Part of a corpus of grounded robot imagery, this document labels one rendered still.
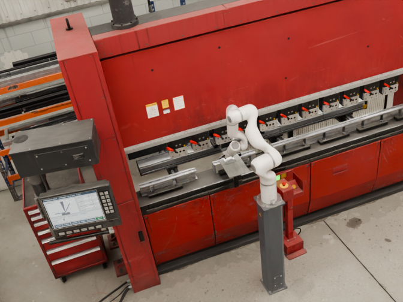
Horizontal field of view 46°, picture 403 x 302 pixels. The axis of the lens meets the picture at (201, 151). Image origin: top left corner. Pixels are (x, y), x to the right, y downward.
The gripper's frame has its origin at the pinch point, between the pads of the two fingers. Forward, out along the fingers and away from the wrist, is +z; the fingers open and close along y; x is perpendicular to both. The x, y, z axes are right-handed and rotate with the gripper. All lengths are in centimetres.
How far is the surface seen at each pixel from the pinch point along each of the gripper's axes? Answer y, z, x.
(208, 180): 21.3, 9.8, 13.1
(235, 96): -12, -41, -36
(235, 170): 0.8, -7.9, 14.8
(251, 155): -21.6, 7.7, 3.6
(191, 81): 22, -58, -51
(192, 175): 33.7, 9.8, 4.8
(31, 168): 143, -94, -9
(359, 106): -147, 26, -15
